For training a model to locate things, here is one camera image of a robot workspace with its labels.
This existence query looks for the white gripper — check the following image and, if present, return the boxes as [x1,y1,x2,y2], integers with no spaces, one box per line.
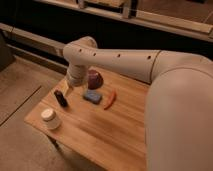
[64,65,88,97]

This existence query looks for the white ceramic cup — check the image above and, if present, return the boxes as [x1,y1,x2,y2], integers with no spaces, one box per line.
[41,108,61,130]

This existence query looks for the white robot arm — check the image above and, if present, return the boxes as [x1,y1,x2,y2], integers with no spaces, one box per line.
[63,37,213,171]

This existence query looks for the black eraser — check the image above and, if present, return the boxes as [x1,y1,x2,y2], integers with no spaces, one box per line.
[54,90,68,107]

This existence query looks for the blue sponge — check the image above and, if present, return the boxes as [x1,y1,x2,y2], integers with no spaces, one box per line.
[83,90,102,104]

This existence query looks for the dark red bowl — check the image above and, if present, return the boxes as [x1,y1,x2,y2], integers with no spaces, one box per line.
[88,70,103,90]

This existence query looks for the red chili pepper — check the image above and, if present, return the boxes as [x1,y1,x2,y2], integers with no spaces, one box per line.
[104,91,117,110]

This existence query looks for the wooden table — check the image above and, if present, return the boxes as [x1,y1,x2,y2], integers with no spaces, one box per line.
[25,70,148,171]

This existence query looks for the wooden shelf rail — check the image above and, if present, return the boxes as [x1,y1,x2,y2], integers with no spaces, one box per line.
[0,0,213,60]

